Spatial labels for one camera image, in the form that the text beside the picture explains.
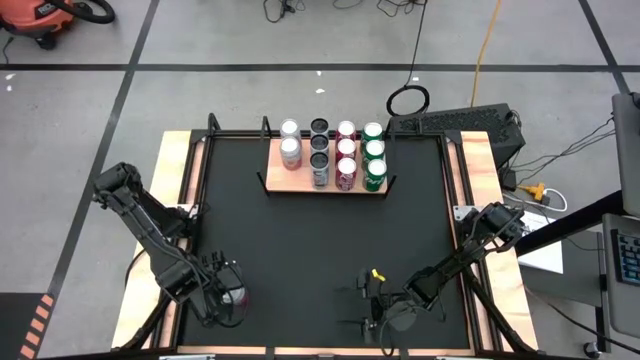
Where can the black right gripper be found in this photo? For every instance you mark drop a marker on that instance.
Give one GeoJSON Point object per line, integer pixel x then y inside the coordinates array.
{"type": "Point", "coordinates": [392, 310]}

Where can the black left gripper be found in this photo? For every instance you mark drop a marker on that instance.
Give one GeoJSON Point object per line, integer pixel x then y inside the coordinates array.
{"type": "Point", "coordinates": [212, 292]}

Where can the pink and silver Spindrift can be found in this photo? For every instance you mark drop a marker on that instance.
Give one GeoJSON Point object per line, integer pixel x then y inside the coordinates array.
{"type": "Point", "coordinates": [290, 127]}
{"type": "Point", "coordinates": [290, 152]}
{"type": "Point", "coordinates": [240, 297]}

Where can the green Sprite can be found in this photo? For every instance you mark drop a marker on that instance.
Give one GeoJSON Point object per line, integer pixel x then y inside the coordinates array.
{"type": "Point", "coordinates": [376, 175]}
{"type": "Point", "coordinates": [374, 148]}
{"type": "Point", "coordinates": [372, 131]}

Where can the tall silver Celsius can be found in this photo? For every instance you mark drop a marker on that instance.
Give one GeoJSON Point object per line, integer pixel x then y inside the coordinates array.
{"type": "Point", "coordinates": [319, 144]}
{"type": "Point", "coordinates": [319, 172]}
{"type": "Point", "coordinates": [319, 126]}

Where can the dark red soda can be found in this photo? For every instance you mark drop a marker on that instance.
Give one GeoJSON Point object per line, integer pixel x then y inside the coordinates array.
{"type": "Point", "coordinates": [346, 148]}

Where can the red Coca-Cola Star Wars can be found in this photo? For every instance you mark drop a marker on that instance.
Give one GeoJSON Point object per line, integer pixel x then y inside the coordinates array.
{"type": "Point", "coordinates": [346, 129]}

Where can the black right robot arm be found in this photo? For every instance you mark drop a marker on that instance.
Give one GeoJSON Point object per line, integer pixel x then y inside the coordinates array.
{"type": "Point", "coordinates": [460, 255]}

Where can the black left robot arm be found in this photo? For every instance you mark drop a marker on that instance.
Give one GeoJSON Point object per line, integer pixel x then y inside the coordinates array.
{"type": "Point", "coordinates": [150, 225]}

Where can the yellow tag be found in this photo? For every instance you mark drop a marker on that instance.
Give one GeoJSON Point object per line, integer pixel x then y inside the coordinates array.
{"type": "Point", "coordinates": [378, 275]}

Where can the black table mat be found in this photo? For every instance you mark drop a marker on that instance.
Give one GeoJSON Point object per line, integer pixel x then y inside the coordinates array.
{"type": "Point", "coordinates": [310, 240]}

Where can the wooden tray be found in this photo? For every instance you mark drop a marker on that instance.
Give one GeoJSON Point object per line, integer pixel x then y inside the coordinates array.
{"type": "Point", "coordinates": [295, 180]}

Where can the white paper sheet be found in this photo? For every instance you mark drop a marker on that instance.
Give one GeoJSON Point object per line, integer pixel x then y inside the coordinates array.
{"type": "Point", "coordinates": [545, 255]}

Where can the yellow power splitter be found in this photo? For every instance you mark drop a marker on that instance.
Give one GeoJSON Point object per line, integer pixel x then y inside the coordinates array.
{"type": "Point", "coordinates": [534, 190]}

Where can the black mat with orange stripes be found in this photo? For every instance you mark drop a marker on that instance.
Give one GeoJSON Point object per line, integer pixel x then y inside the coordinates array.
{"type": "Point", "coordinates": [15, 325]}

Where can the black caster wheel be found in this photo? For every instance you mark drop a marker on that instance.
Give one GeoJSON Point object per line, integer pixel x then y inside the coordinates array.
{"type": "Point", "coordinates": [591, 348]}

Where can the black stand beam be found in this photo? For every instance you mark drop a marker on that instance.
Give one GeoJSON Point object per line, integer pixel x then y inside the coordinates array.
{"type": "Point", "coordinates": [580, 220]}

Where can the grey keyboard console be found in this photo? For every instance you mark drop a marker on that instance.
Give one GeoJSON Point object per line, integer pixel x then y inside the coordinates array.
{"type": "Point", "coordinates": [627, 257]}

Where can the flat computer monitor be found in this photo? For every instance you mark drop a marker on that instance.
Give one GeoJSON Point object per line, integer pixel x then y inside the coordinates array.
{"type": "Point", "coordinates": [627, 150]}

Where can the orange shop vacuum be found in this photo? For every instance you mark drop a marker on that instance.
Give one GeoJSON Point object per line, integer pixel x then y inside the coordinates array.
{"type": "Point", "coordinates": [35, 15]}

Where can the silver aluminium extrusion post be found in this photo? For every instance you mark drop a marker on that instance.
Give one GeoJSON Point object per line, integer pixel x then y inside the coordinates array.
{"type": "Point", "coordinates": [187, 357]}

